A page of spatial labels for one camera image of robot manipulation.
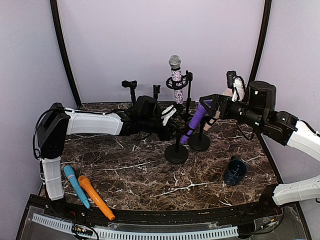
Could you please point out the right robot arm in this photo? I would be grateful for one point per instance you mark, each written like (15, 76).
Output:
(281, 126)

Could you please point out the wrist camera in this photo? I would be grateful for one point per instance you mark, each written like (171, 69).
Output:
(237, 85)
(170, 111)

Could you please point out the black stand of blue microphone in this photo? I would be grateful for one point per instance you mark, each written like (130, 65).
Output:
(132, 86)

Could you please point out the white slotted cable duct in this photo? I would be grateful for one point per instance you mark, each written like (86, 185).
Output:
(122, 231)

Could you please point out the pink microphone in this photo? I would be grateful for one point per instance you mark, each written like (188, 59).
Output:
(210, 121)

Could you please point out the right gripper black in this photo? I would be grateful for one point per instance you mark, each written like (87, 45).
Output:
(218, 98)

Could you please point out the silver glitter microphone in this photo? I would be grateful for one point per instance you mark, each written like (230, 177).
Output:
(176, 75)

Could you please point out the orange microphone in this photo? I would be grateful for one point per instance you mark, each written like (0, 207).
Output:
(85, 183)

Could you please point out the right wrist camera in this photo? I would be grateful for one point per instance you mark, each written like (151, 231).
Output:
(237, 85)

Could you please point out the black stand of pink microphone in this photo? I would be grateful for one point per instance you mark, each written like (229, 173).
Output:
(199, 141)

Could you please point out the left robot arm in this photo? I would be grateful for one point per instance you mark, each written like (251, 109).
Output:
(52, 127)

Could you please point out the blue microphone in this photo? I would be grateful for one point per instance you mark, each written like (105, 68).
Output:
(71, 176)

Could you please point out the black tripod shock-mount stand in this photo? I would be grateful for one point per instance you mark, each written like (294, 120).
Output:
(186, 82)

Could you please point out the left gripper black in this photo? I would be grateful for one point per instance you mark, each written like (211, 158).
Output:
(166, 135)

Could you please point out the black stand of purple microphone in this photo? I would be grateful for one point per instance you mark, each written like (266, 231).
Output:
(176, 153)

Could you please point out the purple microphone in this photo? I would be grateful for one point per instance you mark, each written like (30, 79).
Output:
(196, 119)

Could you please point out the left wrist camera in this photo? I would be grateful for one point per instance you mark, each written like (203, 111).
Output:
(170, 111)

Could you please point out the black stand of orange microphone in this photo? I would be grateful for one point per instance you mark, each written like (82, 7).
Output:
(156, 91)

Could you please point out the dark blue mug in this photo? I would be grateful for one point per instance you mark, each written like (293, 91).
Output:
(235, 171)

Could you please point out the small circuit board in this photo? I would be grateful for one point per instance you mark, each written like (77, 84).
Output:
(81, 231)

